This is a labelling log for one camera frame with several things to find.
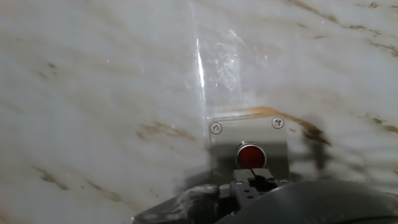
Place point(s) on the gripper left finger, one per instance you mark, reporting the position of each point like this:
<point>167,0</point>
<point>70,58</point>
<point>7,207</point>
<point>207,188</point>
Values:
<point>244,186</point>

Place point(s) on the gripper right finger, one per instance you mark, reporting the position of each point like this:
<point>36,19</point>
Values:
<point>264,177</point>

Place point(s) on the grey box with red button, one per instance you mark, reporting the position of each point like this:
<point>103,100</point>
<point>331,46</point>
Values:
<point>224,140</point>

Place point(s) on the clear tape strip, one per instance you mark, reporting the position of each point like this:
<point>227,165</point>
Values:
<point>230,62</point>

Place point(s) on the marble pattern sheet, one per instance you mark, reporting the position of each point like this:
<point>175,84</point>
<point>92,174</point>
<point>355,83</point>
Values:
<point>93,93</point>

